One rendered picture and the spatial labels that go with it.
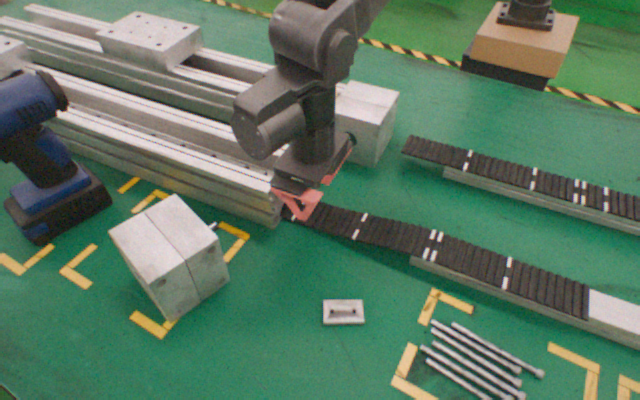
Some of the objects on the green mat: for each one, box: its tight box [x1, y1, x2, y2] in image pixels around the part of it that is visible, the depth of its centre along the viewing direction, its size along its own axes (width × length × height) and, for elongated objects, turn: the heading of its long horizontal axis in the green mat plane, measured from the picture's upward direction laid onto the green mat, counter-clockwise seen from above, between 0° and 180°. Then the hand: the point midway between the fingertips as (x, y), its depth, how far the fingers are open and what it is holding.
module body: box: [14, 64, 304, 229], centre depth 74 cm, size 80×10×8 cm, turn 65°
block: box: [108, 194, 230, 323], centre depth 54 cm, size 10×11×10 cm
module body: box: [0, 4, 346, 123], centre depth 86 cm, size 80×10×8 cm, turn 65°
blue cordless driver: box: [0, 70, 112, 246], centre depth 55 cm, size 8×20×22 cm, turn 137°
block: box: [335, 80, 400, 168], centre depth 73 cm, size 9×12×10 cm
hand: (313, 196), depth 61 cm, fingers open, 8 cm apart
